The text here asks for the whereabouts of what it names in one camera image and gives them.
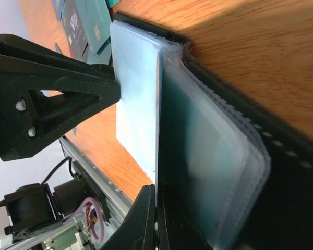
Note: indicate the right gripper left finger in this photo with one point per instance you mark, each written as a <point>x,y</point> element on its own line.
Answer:
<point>137,231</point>

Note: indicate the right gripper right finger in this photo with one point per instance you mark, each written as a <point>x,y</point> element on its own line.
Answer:
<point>175,230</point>

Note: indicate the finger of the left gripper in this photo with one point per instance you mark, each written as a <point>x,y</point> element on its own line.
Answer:
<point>44,94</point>

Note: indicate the black leather card holder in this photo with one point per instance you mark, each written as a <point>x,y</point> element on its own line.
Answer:
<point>270,202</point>

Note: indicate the black VIP card centre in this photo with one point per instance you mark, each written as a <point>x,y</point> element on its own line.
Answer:
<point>73,29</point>

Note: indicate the teal card long centre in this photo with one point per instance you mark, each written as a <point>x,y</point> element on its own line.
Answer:
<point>96,22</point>

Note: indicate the aluminium rail frame front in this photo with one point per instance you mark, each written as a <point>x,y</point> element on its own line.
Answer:
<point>114,202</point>

